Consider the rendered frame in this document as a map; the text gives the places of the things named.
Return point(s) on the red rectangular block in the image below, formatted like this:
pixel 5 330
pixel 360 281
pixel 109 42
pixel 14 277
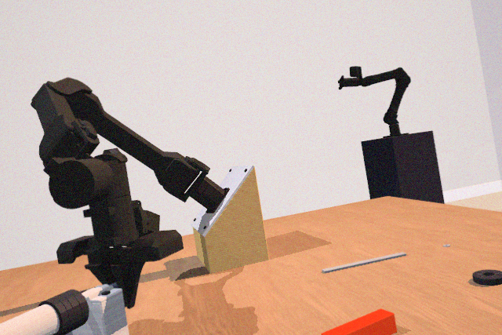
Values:
pixel 379 322

